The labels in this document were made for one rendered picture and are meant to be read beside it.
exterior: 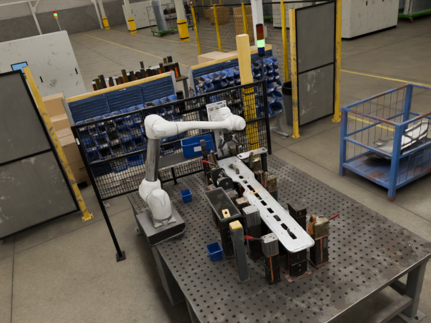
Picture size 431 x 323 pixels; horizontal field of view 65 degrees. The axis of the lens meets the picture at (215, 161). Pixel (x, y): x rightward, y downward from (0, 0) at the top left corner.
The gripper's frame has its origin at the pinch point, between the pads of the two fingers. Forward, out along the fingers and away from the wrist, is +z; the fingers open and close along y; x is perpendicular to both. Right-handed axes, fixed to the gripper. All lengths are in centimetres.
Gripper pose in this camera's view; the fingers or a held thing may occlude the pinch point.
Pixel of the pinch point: (229, 152)
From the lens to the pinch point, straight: 297.9
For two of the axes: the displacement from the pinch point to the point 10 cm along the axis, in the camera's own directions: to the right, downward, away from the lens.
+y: 9.4, -2.8, 2.2
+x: -3.2, -4.0, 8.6
